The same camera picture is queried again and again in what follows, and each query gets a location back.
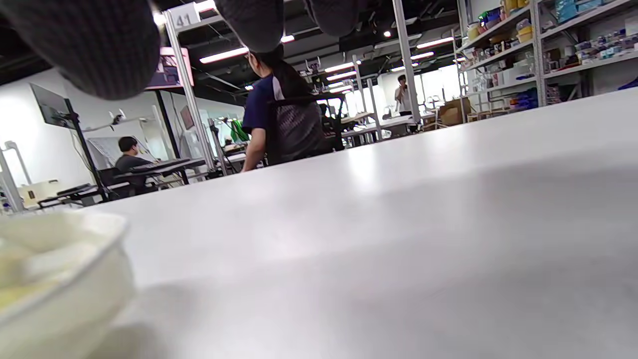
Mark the white metal post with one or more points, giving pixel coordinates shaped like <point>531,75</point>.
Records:
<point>407,60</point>

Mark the blue storage bin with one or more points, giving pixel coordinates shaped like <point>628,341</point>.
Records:
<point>524,99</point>

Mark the person's right hand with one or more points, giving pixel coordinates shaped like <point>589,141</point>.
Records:
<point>94,45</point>

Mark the yellow plastic container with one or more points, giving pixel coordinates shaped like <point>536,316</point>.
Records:
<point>524,32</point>

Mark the metal storage shelf rack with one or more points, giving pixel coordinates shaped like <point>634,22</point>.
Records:
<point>536,55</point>

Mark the pink framed sign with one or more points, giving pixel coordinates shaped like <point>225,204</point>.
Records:
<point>172,70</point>

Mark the long ceiling light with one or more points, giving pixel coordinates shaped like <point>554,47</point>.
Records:
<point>224,55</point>
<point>434,43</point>

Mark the green cloth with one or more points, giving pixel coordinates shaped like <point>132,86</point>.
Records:
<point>238,130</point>

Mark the black mesh office chair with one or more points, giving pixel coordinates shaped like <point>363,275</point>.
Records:
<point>299,129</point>

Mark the black monitor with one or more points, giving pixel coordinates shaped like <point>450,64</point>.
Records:
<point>49,105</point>

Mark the white bowl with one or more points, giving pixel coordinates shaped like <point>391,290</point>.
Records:
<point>55,279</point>

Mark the metal post with number sign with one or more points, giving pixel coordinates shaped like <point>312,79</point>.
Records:
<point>187,85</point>

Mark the black monitor stand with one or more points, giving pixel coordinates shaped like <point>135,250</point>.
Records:
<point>83,149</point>

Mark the brown cardboard box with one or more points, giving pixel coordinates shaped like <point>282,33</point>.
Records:
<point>453,112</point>

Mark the black desk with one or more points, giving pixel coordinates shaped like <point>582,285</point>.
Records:
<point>162,166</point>

